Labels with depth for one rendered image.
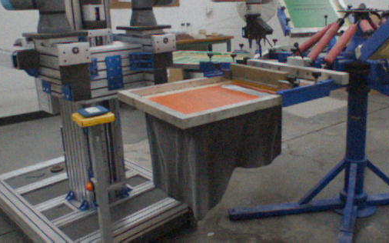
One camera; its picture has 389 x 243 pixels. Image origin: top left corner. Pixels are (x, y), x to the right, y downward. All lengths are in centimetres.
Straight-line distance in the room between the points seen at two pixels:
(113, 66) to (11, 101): 336
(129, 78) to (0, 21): 325
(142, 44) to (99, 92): 36
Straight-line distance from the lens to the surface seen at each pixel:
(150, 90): 190
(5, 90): 535
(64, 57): 187
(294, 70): 205
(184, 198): 175
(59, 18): 201
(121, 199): 255
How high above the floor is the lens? 138
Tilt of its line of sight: 13 degrees down
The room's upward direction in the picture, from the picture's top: 1 degrees counter-clockwise
